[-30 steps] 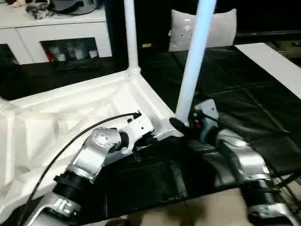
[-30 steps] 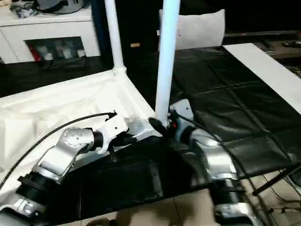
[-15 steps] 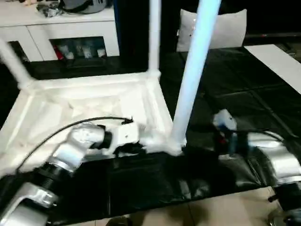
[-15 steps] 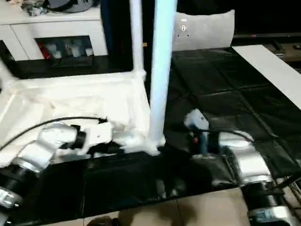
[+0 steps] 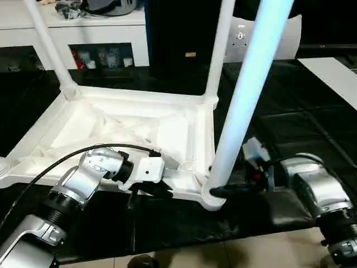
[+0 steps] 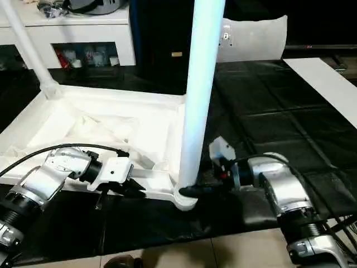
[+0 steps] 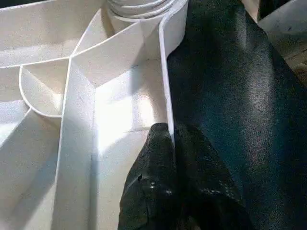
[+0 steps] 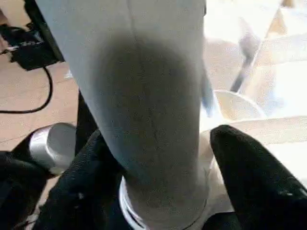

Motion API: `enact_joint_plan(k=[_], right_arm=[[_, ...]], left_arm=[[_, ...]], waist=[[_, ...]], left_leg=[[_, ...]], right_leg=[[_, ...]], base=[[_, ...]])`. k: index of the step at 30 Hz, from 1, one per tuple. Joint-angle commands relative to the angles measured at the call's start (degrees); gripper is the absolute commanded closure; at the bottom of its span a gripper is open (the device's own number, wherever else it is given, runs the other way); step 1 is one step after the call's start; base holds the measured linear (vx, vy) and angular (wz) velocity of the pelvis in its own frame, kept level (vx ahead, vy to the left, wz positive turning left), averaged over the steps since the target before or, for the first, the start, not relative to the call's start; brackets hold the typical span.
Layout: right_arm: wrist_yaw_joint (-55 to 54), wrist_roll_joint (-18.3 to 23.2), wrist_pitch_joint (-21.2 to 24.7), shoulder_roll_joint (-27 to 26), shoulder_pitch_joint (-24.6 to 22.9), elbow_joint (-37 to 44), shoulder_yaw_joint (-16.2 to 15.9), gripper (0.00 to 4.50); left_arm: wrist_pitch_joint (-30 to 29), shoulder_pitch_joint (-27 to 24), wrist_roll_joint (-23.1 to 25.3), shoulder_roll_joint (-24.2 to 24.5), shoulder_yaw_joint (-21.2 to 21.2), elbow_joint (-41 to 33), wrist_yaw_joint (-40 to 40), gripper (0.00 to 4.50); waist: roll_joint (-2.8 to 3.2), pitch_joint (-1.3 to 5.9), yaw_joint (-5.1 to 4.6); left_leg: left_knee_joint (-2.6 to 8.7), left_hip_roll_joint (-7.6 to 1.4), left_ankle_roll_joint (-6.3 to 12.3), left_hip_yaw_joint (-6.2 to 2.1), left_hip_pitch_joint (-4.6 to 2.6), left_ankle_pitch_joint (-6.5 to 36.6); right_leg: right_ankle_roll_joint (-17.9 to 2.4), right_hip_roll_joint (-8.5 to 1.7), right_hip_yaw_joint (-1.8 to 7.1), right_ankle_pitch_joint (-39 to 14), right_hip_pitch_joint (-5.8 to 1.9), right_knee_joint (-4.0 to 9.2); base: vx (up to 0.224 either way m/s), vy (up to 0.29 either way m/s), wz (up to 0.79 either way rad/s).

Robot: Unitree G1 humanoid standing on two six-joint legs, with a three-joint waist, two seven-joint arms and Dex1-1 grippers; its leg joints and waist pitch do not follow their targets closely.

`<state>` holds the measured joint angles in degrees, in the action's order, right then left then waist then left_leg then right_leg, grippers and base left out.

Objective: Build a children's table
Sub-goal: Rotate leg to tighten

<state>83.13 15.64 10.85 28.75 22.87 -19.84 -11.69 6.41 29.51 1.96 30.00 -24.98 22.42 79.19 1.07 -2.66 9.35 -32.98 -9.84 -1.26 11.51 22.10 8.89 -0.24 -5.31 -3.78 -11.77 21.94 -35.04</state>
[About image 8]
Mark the white plastic table leg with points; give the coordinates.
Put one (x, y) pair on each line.
(144, 83)

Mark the white plastic table top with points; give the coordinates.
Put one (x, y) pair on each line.
(275, 72)

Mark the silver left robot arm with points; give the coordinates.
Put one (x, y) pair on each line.
(55, 148)

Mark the black box device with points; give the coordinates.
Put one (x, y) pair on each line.
(28, 52)

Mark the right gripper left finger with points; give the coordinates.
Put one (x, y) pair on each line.
(84, 187)

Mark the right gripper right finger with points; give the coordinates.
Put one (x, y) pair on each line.
(259, 187)

